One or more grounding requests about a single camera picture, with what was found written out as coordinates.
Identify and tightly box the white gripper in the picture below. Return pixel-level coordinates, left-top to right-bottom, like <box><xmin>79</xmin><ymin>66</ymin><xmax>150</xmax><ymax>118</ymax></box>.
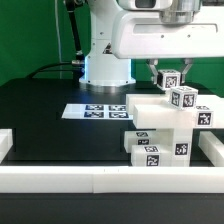
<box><xmin>111</xmin><ymin>6</ymin><xmax>224</xmax><ymax>84</ymax></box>

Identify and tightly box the white tagged cube nut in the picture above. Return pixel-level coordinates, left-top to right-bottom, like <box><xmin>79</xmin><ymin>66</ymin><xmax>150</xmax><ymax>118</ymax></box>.
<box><xmin>157</xmin><ymin>69</ymin><xmax>181</xmax><ymax>90</ymax></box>
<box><xmin>169</xmin><ymin>86</ymin><xmax>198</xmax><ymax>109</ymax></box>

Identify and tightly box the white chair back frame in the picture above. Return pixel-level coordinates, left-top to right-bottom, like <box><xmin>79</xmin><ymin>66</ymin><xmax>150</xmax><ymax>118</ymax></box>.
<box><xmin>126</xmin><ymin>94</ymin><xmax>224</xmax><ymax>129</ymax></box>

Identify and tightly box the white chair seat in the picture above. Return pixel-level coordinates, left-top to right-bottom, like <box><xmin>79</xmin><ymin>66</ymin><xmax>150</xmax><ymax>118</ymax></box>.
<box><xmin>157</xmin><ymin>128</ymin><xmax>193</xmax><ymax>167</ymax></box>

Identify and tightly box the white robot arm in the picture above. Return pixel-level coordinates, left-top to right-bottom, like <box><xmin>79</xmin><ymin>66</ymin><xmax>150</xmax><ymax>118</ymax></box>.
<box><xmin>81</xmin><ymin>0</ymin><xmax>224</xmax><ymax>90</ymax></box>

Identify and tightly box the white right fence bar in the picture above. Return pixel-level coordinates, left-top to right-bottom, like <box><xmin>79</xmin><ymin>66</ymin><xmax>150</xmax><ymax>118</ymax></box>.
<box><xmin>198</xmin><ymin>131</ymin><xmax>224</xmax><ymax>167</ymax></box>

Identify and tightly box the white fence bar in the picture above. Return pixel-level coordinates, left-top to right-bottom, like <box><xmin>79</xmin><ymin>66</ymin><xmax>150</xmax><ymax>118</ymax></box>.
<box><xmin>198</xmin><ymin>131</ymin><xmax>224</xmax><ymax>167</ymax></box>
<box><xmin>0</xmin><ymin>129</ymin><xmax>13</xmax><ymax>163</ymax></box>
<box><xmin>0</xmin><ymin>166</ymin><xmax>224</xmax><ymax>193</ymax></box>

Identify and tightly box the white sheet with tags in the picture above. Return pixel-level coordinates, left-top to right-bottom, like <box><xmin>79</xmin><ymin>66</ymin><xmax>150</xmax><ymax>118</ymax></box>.
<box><xmin>62</xmin><ymin>104</ymin><xmax>133</xmax><ymax>120</ymax></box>

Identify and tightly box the white left fence bar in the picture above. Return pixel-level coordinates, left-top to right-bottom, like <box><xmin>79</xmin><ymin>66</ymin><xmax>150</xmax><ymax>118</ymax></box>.
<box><xmin>0</xmin><ymin>129</ymin><xmax>13</xmax><ymax>163</ymax></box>

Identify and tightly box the white front fence bar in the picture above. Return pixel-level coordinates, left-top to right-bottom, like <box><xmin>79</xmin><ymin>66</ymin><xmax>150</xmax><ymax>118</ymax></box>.
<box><xmin>0</xmin><ymin>166</ymin><xmax>224</xmax><ymax>193</ymax></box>

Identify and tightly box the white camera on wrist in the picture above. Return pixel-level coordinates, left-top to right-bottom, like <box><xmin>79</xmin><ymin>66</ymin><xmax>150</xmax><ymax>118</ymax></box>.
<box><xmin>118</xmin><ymin>0</ymin><xmax>173</xmax><ymax>10</ymax></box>

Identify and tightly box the black cable at base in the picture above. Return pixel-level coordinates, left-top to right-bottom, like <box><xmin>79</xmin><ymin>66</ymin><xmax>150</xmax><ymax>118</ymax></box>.
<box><xmin>25</xmin><ymin>59</ymin><xmax>86</xmax><ymax>80</ymax></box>

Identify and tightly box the black hose behind robot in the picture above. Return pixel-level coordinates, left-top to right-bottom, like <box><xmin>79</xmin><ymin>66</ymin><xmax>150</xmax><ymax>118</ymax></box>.
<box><xmin>63</xmin><ymin>0</ymin><xmax>84</xmax><ymax>62</ymax></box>

